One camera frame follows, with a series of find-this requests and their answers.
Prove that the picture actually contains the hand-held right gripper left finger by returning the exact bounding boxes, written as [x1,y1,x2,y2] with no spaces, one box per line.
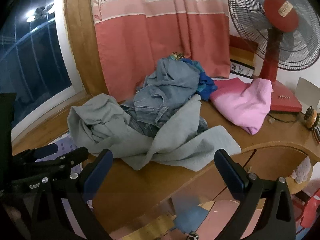
[30,149,114,240]

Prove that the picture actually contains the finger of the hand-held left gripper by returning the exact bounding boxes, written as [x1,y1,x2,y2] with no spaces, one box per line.
[11,143,60,167]
[15,146,90,180]

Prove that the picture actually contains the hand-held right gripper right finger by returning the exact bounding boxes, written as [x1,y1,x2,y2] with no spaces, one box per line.
[214,149,297,240]

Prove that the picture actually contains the light grey garment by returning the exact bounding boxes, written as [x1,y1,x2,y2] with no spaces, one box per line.
[67,93,242,172]

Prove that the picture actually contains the blue denim jeans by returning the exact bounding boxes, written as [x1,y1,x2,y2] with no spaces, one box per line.
[120,57,209,139]

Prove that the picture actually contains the purple dotted bed blanket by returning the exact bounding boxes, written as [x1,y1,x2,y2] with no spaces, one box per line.
[35,134,88,205]

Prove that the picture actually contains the foam floor mat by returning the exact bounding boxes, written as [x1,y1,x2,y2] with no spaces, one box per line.
[62,177,320,240]

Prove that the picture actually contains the wooden cabinet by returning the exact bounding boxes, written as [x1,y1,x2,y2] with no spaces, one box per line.
[11,90,320,233]

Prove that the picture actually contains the window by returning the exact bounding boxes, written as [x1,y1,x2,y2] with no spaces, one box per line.
[0,0,84,138]

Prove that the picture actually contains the pink garment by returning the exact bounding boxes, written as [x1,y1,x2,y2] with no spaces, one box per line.
[209,77,273,135]

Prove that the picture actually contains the red plastic stool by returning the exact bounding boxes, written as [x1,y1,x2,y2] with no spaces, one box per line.
[291,187,320,230]

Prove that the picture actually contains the blue patterned cloth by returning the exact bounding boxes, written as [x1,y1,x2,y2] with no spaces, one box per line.
[166,52,218,102]

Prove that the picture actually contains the hair brush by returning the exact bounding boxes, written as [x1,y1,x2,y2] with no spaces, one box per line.
[301,105,320,144]

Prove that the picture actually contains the white book black print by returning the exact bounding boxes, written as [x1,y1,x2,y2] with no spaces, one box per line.
[229,59,255,80]

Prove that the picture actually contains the tan book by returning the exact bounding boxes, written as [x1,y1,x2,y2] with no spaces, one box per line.
[229,46,257,67]

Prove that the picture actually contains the red book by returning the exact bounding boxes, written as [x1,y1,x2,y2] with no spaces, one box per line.
[229,35,259,55]

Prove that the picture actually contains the pink floral curtain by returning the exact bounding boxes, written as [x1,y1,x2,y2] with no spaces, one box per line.
[89,0,232,100]

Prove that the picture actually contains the red electric fan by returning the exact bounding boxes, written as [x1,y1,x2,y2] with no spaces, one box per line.
[227,0,320,114]

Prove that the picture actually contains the black fan cable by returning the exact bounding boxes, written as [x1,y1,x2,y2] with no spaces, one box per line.
[266,112,304,125]

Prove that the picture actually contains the wooden window frame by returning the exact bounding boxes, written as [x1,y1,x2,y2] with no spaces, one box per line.
[11,0,110,155]

